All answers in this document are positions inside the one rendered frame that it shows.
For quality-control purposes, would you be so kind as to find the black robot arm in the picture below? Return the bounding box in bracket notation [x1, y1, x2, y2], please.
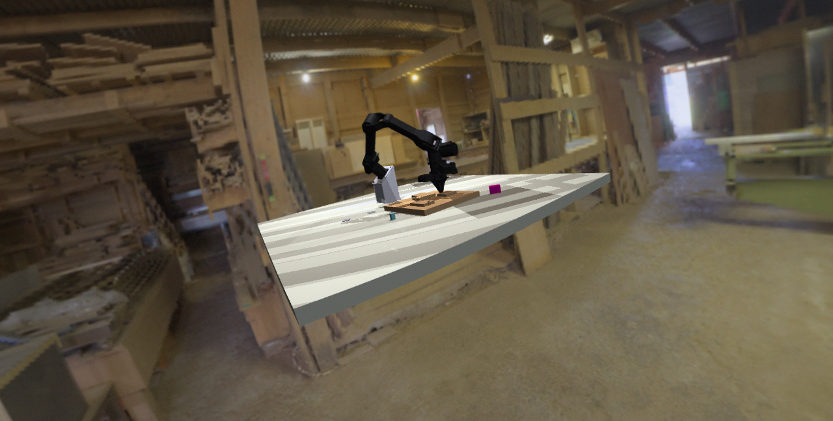
[362, 113, 458, 180]

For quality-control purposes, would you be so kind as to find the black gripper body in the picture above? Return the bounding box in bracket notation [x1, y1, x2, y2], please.
[418, 158, 458, 182]

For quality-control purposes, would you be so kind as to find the tan puzzle board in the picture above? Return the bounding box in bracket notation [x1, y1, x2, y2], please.
[384, 190, 480, 216]

